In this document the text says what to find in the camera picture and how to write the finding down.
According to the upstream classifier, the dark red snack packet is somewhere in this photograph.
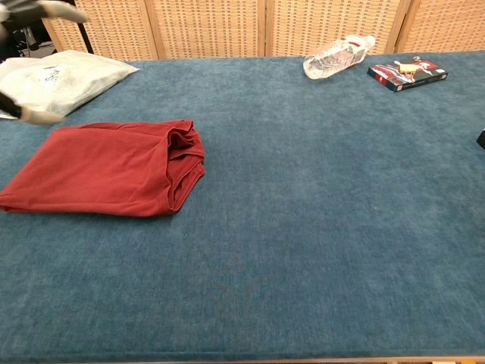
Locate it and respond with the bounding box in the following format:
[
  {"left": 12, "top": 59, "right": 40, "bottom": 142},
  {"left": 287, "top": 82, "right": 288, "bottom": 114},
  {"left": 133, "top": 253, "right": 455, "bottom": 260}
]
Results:
[{"left": 366, "top": 55, "right": 449, "bottom": 94}]

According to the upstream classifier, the red t-shirt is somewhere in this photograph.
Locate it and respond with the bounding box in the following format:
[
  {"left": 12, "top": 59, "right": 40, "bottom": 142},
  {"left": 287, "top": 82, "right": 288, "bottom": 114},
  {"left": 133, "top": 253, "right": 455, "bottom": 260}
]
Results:
[{"left": 0, "top": 119, "right": 206, "bottom": 218}]

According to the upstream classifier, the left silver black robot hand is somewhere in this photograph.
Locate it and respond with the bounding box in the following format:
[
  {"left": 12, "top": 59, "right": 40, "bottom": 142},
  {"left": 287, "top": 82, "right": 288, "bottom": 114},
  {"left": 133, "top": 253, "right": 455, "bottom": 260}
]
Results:
[{"left": 0, "top": 0, "right": 90, "bottom": 126}]

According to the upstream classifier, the rattan folding screen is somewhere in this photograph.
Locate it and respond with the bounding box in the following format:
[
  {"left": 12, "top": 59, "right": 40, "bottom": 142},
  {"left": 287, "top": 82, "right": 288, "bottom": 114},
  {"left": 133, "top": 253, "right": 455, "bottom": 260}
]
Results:
[{"left": 32, "top": 0, "right": 485, "bottom": 61}]

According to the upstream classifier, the clear plastic water bottle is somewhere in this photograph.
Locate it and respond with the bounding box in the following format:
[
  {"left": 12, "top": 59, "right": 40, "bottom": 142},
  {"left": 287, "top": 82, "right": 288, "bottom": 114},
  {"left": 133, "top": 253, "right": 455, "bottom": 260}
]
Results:
[{"left": 302, "top": 33, "right": 377, "bottom": 80}]

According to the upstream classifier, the blue table cloth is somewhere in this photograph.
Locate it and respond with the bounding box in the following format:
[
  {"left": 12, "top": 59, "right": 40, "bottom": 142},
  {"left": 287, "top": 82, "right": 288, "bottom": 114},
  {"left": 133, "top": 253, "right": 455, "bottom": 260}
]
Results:
[{"left": 0, "top": 51, "right": 485, "bottom": 359}]

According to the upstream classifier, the labelled translucent plastic bag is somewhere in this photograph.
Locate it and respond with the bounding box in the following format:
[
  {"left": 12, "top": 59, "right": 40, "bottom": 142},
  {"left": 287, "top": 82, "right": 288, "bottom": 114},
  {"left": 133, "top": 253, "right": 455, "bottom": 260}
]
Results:
[{"left": 0, "top": 49, "right": 140, "bottom": 121}]

